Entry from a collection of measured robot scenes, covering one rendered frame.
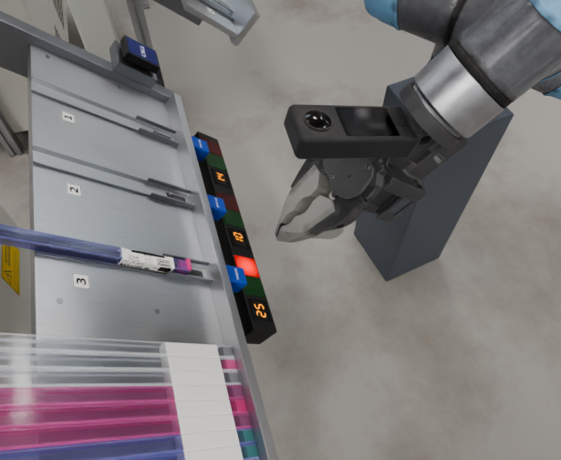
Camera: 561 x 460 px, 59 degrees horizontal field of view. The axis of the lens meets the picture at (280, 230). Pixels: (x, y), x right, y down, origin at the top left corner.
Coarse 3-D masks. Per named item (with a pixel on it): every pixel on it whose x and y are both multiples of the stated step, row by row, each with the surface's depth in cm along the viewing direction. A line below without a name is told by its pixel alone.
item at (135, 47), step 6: (132, 42) 67; (132, 48) 66; (138, 48) 67; (144, 48) 68; (150, 48) 69; (138, 54) 66; (144, 54) 67; (150, 54) 68; (150, 60) 67; (156, 60) 68
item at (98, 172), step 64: (64, 64) 62; (64, 128) 55; (128, 128) 63; (64, 192) 49; (128, 192) 56; (64, 256) 45; (192, 256) 57; (64, 320) 41; (128, 320) 45; (192, 320) 51
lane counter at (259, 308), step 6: (252, 300) 61; (258, 300) 62; (252, 306) 60; (258, 306) 61; (264, 306) 62; (252, 312) 59; (258, 312) 60; (264, 312) 61; (258, 318) 60; (264, 318) 60; (270, 318) 61
